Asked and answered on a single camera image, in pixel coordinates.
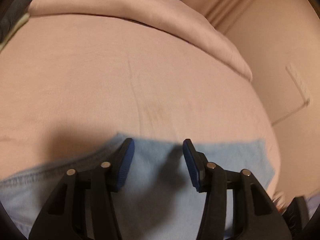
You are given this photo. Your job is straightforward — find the folded pale green garment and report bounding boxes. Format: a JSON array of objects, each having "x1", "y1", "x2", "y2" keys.
[{"x1": 0, "y1": 13, "x2": 30, "y2": 51}]

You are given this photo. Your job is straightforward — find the pink duvet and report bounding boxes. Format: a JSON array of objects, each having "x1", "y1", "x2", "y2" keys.
[{"x1": 29, "y1": 0, "x2": 253, "y2": 81}]

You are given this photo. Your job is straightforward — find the light blue denim pants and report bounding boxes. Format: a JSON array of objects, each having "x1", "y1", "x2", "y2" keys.
[{"x1": 1, "y1": 134, "x2": 275, "y2": 239}]

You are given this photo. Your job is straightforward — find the pink curtain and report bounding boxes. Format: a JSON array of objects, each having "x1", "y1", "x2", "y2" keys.
[{"x1": 179, "y1": 0, "x2": 271, "y2": 34}]

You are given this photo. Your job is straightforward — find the folded dark denim jeans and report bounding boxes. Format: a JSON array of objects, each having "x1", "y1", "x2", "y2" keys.
[{"x1": 1, "y1": 0, "x2": 32, "y2": 42}]

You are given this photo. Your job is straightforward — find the pink bed sheet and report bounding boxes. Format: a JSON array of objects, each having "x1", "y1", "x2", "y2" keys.
[{"x1": 1, "y1": 14, "x2": 280, "y2": 201}]

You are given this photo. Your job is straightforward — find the white wall socket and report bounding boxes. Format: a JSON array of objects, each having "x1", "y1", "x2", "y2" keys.
[{"x1": 285, "y1": 64, "x2": 311, "y2": 107}]

